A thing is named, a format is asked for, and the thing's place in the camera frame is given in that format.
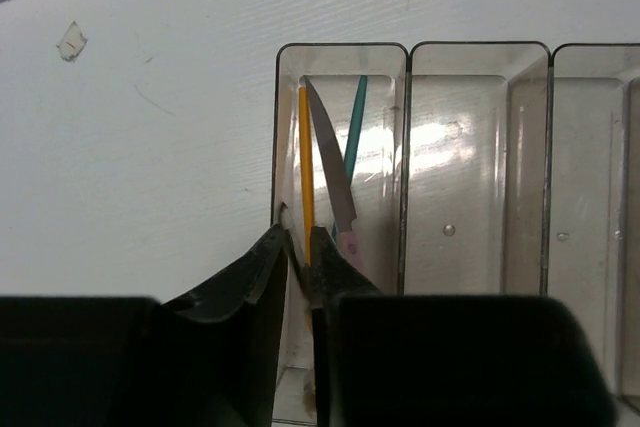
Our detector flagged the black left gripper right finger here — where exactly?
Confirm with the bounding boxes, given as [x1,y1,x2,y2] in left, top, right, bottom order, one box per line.
[311,227,618,426]

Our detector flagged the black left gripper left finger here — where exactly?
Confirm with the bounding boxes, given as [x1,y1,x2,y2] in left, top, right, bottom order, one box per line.
[1,225,288,426]

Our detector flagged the pink handled metal knife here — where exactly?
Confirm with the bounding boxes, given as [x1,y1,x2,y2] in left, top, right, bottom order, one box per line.
[303,76,373,281]

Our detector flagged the teal plastic knife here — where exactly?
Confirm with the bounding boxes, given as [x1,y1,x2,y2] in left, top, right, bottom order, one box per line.
[342,75,368,183]

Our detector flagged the orange plastic knife top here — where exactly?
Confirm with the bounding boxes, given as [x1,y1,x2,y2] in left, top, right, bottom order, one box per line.
[298,87,315,265]

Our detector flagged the clear four-compartment organizer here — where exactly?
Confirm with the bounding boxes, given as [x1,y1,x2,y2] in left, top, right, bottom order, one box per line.
[272,41,639,426]

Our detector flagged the small tape scrap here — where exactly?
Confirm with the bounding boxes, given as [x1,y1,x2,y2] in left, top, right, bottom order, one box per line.
[57,21,88,62]

